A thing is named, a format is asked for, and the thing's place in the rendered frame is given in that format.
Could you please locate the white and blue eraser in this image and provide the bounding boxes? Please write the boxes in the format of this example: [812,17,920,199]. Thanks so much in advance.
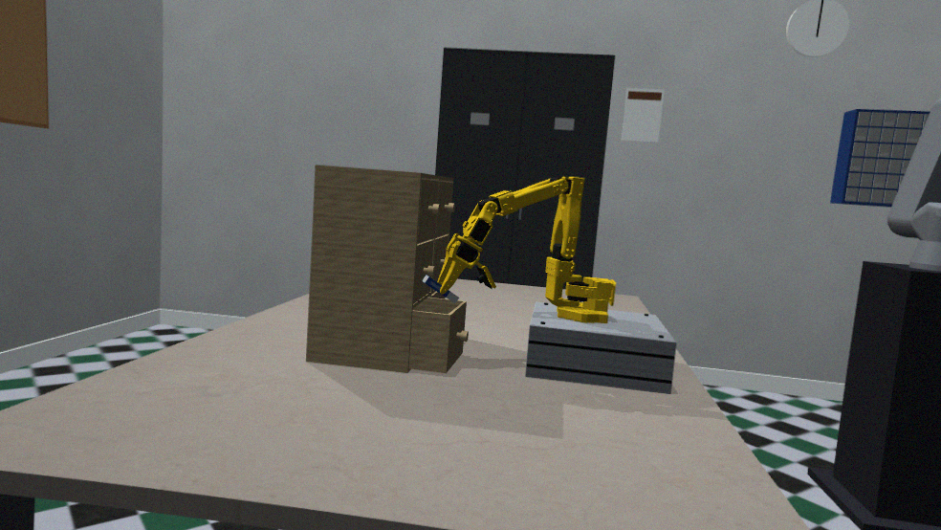
[423,275,459,303]

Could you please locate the brown wooden chest of drawers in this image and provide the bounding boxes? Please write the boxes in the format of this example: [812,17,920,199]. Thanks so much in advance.
[306,165,454,373]

